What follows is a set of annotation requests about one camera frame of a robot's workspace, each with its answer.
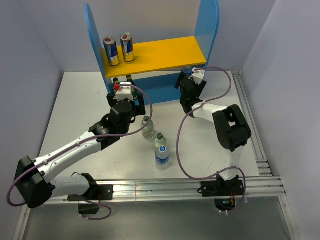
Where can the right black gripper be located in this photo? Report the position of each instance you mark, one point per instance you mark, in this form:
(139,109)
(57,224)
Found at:
(199,88)

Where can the green bottle red label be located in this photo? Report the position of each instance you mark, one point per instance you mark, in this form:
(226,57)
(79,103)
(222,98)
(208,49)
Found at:
(115,81)

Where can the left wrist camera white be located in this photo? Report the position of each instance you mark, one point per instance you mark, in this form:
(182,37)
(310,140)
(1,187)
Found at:
(123,91)

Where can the aluminium rail frame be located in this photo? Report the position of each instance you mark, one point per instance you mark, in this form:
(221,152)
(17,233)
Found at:
(154,204)

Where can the red bull can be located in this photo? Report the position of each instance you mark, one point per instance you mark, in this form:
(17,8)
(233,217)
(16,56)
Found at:
(127,46)
(111,50)

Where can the blue and yellow shelf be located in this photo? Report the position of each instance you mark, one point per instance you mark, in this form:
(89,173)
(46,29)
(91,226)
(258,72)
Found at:
(155,60)

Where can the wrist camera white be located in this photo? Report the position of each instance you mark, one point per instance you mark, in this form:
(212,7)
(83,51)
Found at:
(197,75)
(123,91)

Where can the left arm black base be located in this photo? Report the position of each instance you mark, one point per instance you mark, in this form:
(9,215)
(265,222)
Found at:
(92,201)

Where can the plastic water bottle blue cap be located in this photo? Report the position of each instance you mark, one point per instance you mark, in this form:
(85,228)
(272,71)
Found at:
(162,158)

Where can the clear glass bottle green cap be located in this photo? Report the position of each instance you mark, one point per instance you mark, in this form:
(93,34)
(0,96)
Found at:
(148,130)

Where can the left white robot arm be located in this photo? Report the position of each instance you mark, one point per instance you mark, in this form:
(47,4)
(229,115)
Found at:
(37,179)

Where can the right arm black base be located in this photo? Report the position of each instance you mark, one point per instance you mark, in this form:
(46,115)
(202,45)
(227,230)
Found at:
(229,190)

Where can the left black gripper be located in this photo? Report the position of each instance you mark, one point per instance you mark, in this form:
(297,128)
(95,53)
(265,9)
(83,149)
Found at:
(141,109)

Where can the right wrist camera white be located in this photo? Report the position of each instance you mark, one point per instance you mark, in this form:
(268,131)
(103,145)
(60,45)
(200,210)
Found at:
(197,75)

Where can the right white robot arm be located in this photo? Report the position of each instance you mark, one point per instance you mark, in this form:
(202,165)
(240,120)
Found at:
(232,128)

